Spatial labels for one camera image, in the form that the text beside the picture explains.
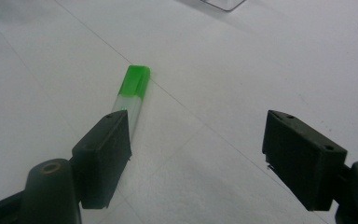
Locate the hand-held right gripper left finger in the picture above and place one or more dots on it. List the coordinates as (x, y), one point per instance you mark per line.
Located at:
(105, 161)

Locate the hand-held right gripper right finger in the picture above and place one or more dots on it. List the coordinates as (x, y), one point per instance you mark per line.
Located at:
(304, 161)

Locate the green highlighter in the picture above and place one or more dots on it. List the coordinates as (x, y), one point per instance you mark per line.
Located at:
(135, 84)

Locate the clear acrylic pen holder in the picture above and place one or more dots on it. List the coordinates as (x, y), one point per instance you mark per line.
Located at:
(225, 4)

